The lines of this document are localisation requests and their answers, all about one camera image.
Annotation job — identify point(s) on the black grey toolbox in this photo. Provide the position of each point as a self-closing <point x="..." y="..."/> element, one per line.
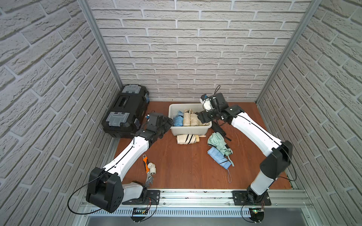
<point x="126" y="113"/>

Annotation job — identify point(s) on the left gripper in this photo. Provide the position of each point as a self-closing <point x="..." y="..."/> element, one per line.
<point x="164" y="124"/>

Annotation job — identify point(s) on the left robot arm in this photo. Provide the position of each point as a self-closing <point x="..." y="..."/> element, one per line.
<point x="105" y="188"/>

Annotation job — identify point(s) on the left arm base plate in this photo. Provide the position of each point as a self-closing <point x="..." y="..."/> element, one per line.
<point x="147" y="197"/>

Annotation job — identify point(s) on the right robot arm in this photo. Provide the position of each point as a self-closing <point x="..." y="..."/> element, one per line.
<point x="277" y="153"/>

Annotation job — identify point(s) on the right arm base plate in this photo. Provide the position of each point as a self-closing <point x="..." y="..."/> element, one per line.
<point x="245" y="197"/>

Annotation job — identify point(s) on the light blue umbrella front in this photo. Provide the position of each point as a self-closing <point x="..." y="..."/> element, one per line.
<point x="178" y="119"/>

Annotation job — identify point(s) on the mint green umbrella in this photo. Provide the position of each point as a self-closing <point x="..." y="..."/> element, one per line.
<point x="217" y="140"/>

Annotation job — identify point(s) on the periwinkle blue umbrella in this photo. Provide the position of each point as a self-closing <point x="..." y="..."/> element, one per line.
<point x="223" y="161"/>

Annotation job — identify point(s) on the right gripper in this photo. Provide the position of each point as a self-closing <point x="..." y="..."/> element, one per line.
<point x="203" y="117"/>

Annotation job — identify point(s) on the white pipe fitting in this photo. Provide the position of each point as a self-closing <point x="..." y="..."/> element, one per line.
<point x="152" y="168"/>

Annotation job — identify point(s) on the black folded umbrella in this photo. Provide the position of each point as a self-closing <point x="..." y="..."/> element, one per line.
<point x="217" y="128"/>

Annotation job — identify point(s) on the left circuit board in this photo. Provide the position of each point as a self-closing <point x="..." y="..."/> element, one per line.
<point x="138" y="211"/>

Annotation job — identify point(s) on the orange handled wrench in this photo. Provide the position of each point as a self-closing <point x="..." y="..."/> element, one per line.
<point x="149" y="179"/>

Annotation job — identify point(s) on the circuit board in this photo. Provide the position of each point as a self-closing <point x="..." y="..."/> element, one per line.
<point x="138" y="211"/>
<point x="257" y="215"/>

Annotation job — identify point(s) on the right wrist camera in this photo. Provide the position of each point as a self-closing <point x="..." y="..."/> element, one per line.
<point x="208" y="103"/>

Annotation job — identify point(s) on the right circuit board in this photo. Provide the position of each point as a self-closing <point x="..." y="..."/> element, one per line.
<point x="257" y="215"/>

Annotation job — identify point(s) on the beige umbrella black stripes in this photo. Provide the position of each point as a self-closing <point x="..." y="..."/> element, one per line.
<point x="188" y="139"/>

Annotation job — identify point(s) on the aluminium front rail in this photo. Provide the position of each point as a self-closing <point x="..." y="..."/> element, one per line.
<point x="228" y="198"/>

